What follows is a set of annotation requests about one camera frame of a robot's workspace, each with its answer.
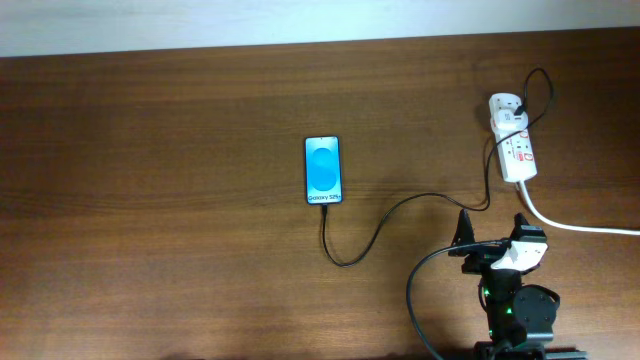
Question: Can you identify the black USB charging cable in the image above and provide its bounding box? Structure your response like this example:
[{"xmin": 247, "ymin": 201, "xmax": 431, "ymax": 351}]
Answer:
[{"xmin": 320, "ymin": 67, "xmax": 555, "ymax": 269}]

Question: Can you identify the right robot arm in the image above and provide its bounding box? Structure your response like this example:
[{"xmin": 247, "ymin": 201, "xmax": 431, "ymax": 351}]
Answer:
[{"xmin": 448, "ymin": 210, "xmax": 588, "ymax": 360}]

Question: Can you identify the white USB charger plug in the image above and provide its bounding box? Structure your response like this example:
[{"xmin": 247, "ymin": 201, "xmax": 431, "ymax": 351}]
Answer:
[{"xmin": 491, "ymin": 109, "xmax": 528, "ymax": 134}]

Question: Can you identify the blue Samsung Galaxy smartphone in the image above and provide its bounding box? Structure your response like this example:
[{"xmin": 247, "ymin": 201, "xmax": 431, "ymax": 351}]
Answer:
[{"xmin": 304, "ymin": 136, "xmax": 343, "ymax": 205}]

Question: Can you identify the white power strip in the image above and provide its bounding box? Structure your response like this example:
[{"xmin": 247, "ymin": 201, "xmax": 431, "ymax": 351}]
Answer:
[{"xmin": 489, "ymin": 93, "xmax": 537, "ymax": 183}]

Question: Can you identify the white power strip cord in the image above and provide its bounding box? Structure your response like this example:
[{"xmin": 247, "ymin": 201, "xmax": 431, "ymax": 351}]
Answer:
[{"xmin": 516, "ymin": 180, "xmax": 640, "ymax": 237}]

